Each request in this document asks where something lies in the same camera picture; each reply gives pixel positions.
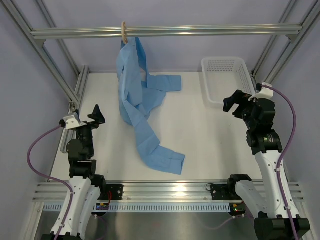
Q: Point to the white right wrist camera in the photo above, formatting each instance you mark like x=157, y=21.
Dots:
x=264, y=91

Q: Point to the white perforated plastic basket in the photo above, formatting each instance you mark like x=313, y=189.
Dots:
x=222, y=76

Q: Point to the white slotted cable duct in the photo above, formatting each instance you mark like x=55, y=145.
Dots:
x=164, y=207

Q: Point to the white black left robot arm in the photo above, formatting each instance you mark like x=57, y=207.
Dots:
x=84, y=185

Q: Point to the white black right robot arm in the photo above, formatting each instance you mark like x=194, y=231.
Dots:
x=276, y=216

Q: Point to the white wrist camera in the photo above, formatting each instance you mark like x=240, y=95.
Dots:
x=264, y=91
x=71, y=121

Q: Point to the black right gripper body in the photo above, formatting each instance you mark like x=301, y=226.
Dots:
x=247, y=106

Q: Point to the aluminium frame strut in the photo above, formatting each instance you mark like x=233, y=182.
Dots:
x=280, y=49
x=74, y=95

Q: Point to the aluminium left frame strut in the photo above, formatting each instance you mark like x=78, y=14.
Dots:
x=74, y=95

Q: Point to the aluminium right frame strut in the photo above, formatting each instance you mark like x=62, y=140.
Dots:
x=280, y=49

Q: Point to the blue button-up shirt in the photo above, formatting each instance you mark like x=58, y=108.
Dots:
x=139, y=93

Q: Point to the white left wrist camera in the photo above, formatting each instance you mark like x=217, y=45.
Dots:
x=71, y=121

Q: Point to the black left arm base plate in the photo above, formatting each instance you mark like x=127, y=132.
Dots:
x=114, y=192

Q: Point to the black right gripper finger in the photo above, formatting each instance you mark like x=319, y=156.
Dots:
x=238, y=111
x=229, y=102

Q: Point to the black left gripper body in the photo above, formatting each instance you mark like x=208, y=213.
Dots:
x=90, y=126

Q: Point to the aluminium front rail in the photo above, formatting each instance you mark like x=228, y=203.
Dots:
x=138, y=192

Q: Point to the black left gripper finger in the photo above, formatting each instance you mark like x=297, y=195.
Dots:
x=100, y=118
x=95, y=113

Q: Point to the beige wooden clothes hanger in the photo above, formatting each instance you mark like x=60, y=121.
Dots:
x=123, y=33

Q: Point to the aluminium top crossbar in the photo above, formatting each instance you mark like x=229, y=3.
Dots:
x=168, y=31

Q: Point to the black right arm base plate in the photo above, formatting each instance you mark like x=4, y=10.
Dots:
x=224, y=192

